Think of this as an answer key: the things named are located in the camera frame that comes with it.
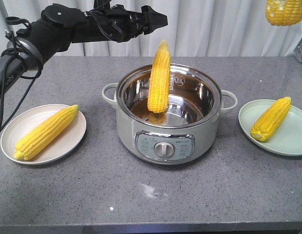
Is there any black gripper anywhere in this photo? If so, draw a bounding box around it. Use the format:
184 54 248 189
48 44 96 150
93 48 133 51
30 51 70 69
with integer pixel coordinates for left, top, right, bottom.
85 4 168 42

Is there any pale green electric pot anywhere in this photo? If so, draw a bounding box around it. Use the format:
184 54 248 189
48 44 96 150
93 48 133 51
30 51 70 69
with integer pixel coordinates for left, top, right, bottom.
102 64 238 165

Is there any green round plate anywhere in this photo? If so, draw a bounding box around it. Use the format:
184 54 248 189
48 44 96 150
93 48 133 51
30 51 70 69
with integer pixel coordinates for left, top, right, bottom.
238 99 302 156

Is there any beige round plate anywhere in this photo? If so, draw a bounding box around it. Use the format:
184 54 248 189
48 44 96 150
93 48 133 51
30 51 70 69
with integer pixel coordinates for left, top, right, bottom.
0 104 86 165

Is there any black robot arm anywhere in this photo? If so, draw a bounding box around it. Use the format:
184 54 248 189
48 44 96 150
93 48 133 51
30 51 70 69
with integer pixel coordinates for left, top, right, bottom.
0 0 168 99

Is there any yellow corn cob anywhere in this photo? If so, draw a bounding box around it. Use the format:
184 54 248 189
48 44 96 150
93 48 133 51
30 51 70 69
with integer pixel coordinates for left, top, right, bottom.
147 39 171 113
251 97 291 142
265 0 302 26
14 104 79 161

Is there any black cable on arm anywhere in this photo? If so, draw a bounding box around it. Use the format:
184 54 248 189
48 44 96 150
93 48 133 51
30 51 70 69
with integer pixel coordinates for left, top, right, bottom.
0 16 43 156

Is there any grey pleated curtain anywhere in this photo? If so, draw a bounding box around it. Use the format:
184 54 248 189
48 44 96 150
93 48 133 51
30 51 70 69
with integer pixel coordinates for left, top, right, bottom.
0 0 302 58

